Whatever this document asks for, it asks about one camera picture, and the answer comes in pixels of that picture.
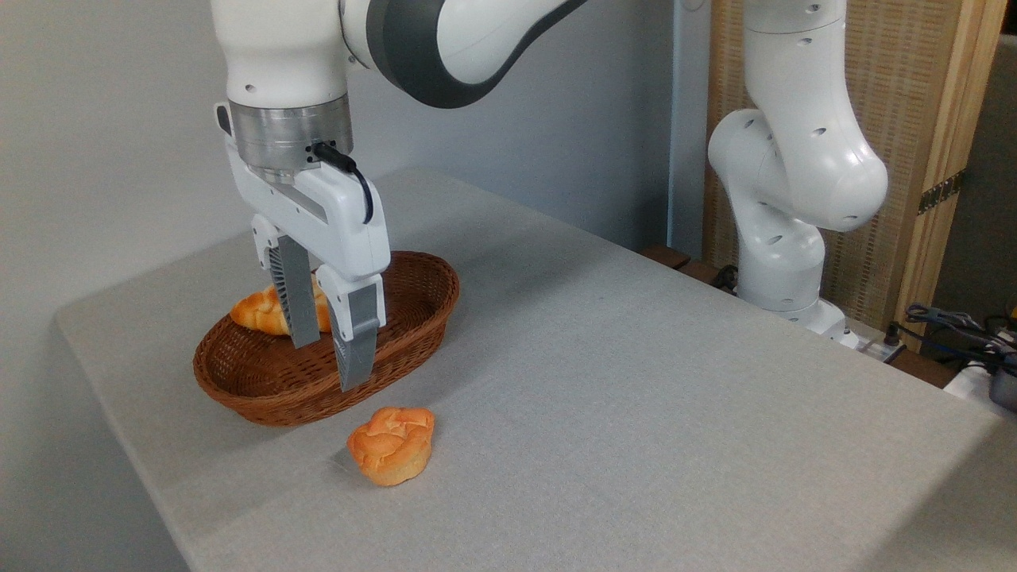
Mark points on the wood-framed bamboo screen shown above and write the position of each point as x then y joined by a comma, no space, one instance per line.
906,95

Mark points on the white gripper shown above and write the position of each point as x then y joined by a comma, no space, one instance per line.
349,230

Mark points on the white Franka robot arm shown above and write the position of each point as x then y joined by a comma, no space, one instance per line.
794,159

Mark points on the round orange bread bun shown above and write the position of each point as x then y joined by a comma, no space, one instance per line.
391,446

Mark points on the braided golden bread loaf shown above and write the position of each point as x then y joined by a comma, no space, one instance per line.
258,311

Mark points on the grey tablecloth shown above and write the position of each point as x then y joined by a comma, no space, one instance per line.
604,413

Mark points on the brown wicker oval basket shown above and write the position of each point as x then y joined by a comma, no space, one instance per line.
262,381

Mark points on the dark metal screen hinge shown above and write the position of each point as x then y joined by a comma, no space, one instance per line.
941,193

